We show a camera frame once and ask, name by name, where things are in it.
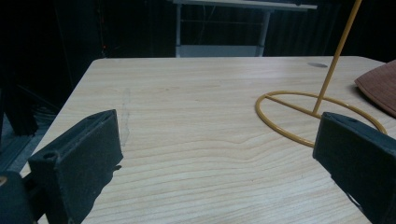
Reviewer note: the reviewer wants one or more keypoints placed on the brown woven hat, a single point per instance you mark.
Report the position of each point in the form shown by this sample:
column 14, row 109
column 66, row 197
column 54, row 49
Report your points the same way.
column 381, row 84

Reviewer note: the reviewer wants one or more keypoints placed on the black curtain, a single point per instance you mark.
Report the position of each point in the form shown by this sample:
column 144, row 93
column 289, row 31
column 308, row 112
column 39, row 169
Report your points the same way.
column 46, row 37

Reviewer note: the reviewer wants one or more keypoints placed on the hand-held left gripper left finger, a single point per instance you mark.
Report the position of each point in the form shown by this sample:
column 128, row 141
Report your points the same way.
column 77, row 155

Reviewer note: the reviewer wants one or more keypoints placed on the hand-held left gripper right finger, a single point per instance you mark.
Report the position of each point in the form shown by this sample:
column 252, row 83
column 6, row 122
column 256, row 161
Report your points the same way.
column 361, row 158

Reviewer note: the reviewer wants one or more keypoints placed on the white metal frame table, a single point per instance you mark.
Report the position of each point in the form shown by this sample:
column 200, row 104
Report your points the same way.
column 218, row 49

